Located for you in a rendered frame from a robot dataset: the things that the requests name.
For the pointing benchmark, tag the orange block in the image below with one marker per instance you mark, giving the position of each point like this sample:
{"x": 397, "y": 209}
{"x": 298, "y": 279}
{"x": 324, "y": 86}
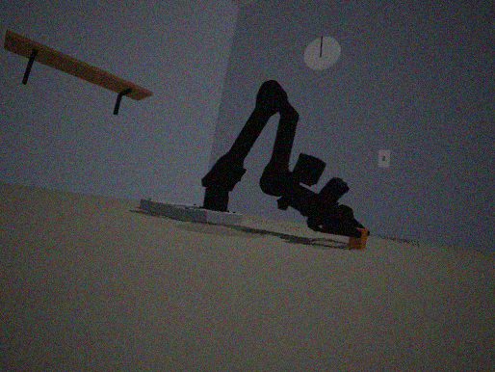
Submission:
{"x": 359, "y": 243}

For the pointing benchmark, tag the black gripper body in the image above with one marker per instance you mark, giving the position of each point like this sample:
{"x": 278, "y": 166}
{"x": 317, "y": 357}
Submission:
{"x": 317, "y": 210}

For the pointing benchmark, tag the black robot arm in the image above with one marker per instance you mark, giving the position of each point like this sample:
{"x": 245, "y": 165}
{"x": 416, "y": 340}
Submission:
{"x": 276, "y": 179}

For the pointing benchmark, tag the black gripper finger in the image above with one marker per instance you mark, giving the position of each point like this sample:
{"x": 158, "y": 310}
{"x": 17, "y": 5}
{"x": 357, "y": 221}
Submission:
{"x": 335, "y": 224}
{"x": 350, "y": 218}

